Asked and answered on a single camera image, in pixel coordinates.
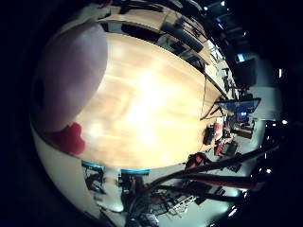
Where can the pink plush toy red feet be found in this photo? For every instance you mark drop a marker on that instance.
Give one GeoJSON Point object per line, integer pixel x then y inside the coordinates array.
{"type": "Point", "coordinates": [71, 78]}

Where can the monitor with blue screen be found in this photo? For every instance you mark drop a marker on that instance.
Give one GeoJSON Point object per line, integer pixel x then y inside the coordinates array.
{"type": "Point", "coordinates": [241, 108]}

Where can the black office chair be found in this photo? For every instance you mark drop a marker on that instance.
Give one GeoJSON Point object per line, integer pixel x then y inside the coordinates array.
{"type": "Point", "coordinates": [183, 34]}

